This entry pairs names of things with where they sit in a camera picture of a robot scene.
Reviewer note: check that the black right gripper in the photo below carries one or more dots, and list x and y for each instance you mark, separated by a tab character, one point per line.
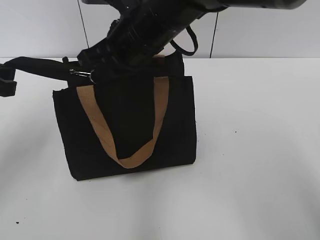
136	38

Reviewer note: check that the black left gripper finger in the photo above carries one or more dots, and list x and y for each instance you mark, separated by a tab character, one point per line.
8	84

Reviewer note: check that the black canvas tote bag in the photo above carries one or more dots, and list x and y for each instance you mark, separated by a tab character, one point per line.
141	123

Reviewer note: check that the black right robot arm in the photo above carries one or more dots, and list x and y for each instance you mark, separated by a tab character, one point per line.
196	8

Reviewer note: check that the tan rear bag handle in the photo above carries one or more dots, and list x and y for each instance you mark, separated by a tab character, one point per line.
158	59

